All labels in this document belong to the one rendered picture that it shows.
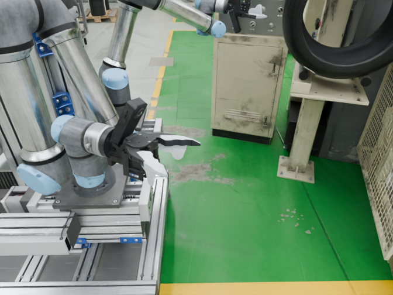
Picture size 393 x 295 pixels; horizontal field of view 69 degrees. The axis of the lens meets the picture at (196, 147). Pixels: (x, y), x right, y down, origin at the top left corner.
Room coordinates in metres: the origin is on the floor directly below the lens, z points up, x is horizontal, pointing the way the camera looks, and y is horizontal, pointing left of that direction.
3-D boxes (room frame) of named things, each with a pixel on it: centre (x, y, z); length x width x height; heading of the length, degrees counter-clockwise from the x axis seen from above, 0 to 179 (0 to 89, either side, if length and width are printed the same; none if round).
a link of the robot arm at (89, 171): (0.61, 0.28, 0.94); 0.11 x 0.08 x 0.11; 155
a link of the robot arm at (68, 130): (0.59, 0.29, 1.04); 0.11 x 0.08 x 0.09; 65
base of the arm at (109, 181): (0.78, 0.37, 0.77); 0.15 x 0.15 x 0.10
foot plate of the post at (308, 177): (1.74, -0.78, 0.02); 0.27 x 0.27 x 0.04; 72
